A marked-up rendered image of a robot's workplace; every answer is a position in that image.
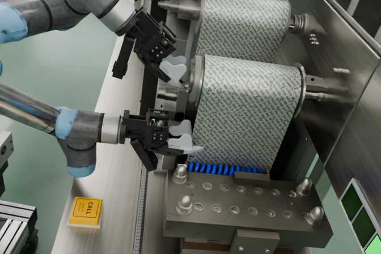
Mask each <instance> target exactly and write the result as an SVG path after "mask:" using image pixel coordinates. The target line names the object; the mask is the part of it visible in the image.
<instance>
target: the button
mask: <svg viewBox="0 0 381 254"><path fill-rule="evenodd" d="M101 207H102V199H98V198H85V197H76V198H75V200H74V204H73V208H72V211H71V214H70V223H71V224H79V225H93V226H97V225H98V223H99V217H100V212H101Z"/></svg>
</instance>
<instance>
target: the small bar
mask: <svg viewBox="0 0 381 254"><path fill-rule="evenodd" d="M233 180H234V182H235V183H247V184H258V185H269V184H270V177H269V175H268V174H262V173H251V172H240V171H234V173H233Z"/></svg>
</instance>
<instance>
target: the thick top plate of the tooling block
mask: <svg viewBox="0 0 381 254"><path fill-rule="evenodd" d="M174 172H175V170H168V171H167V177H166V183H165V194H164V226H163V236H170V237H178V238H193V239H207V240H222V241H230V242H232V240H233V238H234V235H235V233H236V230H237V229H243V230H257V231H271V232H278V234H279V237H280V240H279V242H278V245H289V246H297V247H312V248H325V247H326V245H327V244H328V242H329V241H330V239H331V237H332V236H333V231H332V228H331V226H330V223H329V220H328V218H327V215H326V213H325V211H324V215H323V219H322V221H321V225H320V226H318V227H316V226H312V225H311V224H309V223H308V222H307V220H306V216H307V215H308V214H309V213H310V211H311V210H313V208H315V207H317V206H319V207H321V208H323V206H322V204H321V201H320V198H319V196H318V193H317V191H316V188H315V186H314V184H312V185H311V190H310V194H309V195H308V196H303V195H301V194H299V193H298V192H297V190H296V187H297V186H298V185H299V182H293V181H281V180H270V184H269V185H258V184H247V183H235V182H234V180H233V176H230V175H218V174H212V173H200V172H189V171H187V180H186V182H185V183H184V184H176V183H175V182H174V181H173V180H172V177H173V173H174ZM185 194H187V195H189V196H190V197H191V199H192V211H191V213H190V214H189V215H180V214H179V213H178V212H177V211H176V206H177V204H178V202H179V201H180V199H181V197H182V196H183V195H185ZM323 210H324V208H323Z"/></svg>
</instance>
